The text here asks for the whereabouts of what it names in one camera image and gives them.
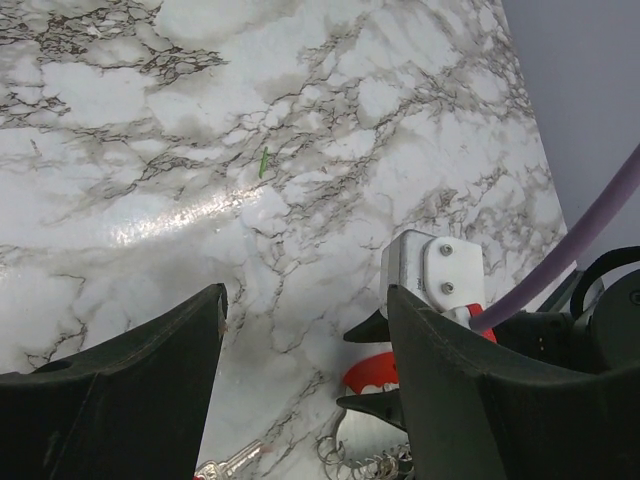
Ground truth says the lone key with red tag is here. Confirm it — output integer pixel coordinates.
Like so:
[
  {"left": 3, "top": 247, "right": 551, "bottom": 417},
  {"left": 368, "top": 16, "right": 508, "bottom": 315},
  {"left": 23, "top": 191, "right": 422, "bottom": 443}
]
[{"left": 193, "top": 440, "right": 273, "bottom": 480}]

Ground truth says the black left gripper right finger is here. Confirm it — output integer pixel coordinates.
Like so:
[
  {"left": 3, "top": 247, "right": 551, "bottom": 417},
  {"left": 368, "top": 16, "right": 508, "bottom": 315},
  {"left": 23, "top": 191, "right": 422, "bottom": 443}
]
[{"left": 387, "top": 286, "right": 639, "bottom": 479}]

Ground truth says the small green plastic sliver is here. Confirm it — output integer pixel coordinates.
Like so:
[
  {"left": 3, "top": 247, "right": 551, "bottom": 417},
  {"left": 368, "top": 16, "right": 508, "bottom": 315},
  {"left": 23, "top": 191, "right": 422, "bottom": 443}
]
[{"left": 258, "top": 147, "right": 269, "bottom": 179}]

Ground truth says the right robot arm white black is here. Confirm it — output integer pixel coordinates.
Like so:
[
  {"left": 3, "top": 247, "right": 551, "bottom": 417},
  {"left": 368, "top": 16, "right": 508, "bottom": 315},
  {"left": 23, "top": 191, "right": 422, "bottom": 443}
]
[{"left": 336, "top": 246, "right": 639, "bottom": 430}]

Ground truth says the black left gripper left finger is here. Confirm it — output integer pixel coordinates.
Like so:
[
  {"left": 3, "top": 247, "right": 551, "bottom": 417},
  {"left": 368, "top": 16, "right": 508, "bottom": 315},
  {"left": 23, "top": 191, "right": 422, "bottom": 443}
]
[{"left": 1, "top": 284, "right": 228, "bottom": 479}]

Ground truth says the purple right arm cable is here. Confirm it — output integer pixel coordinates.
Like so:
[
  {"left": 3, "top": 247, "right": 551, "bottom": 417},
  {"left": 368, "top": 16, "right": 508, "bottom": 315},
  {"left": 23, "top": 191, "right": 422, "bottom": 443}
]
[{"left": 469, "top": 142, "right": 640, "bottom": 341}]

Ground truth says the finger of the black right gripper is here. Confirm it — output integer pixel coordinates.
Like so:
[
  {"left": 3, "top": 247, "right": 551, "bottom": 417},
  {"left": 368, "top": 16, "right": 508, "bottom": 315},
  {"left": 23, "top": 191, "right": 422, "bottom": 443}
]
[
  {"left": 343, "top": 310, "right": 391, "bottom": 344},
  {"left": 336, "top": 389, "right": 403, "bottom": 430}
]

